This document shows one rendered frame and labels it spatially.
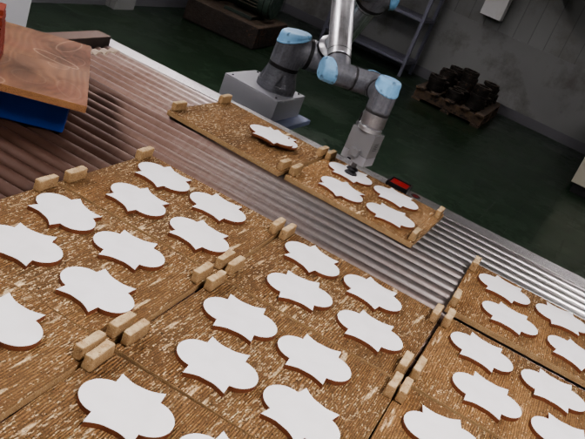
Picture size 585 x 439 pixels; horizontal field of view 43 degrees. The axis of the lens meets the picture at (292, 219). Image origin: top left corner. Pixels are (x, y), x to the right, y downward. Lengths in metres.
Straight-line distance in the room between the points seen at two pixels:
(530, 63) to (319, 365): 8.61
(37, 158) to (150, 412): 0.87
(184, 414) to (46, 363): 0.21
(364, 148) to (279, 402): 1.19
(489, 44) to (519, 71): 0.50
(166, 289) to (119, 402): 0.35
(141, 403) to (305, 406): 0.28
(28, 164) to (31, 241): 0.40
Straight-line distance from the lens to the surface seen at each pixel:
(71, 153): 1.88
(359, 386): 1.37
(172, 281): 1.44
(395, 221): 2.12
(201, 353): 1.27
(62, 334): 1.24
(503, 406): 1.53
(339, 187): 2.18
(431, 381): 1.49
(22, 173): 1.74
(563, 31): 9.75
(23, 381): 1.14
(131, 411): 1.12
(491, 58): 9.87
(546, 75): 9.78
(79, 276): 1.36
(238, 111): 2.52
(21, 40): 2.18
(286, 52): 2.80
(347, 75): 2.29
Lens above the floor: 1.67
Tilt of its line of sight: 23 degrees down
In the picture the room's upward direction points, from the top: 22 degrees clockwise
